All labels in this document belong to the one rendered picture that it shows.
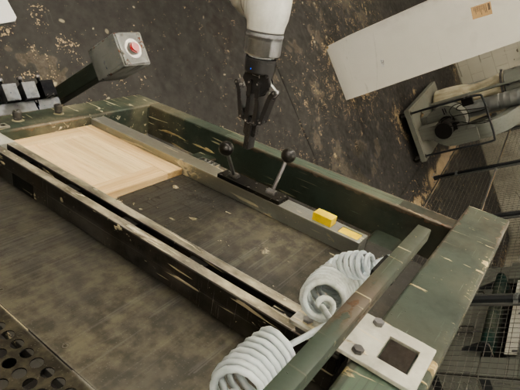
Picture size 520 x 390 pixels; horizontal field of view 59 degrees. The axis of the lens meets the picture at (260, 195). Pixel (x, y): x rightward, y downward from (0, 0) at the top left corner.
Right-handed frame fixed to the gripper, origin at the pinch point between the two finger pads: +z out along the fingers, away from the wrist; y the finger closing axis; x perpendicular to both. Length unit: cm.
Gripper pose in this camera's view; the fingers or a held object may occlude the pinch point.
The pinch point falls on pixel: (250, 135)
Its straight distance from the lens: 120.9
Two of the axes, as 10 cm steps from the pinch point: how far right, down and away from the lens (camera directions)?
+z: -1.5, 8.8, 4.5
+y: -8.0, -3.7, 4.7
